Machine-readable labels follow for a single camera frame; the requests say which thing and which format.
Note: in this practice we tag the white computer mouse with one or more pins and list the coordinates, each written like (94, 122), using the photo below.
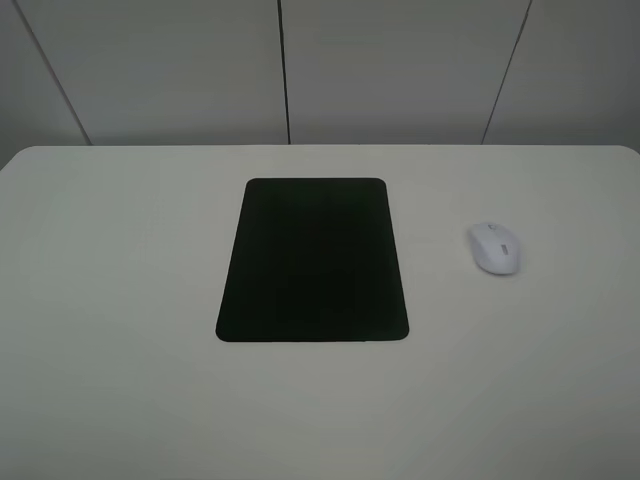
(494, 248)

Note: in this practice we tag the black rectangular mouse pad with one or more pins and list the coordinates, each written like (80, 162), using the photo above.
(313, 260)

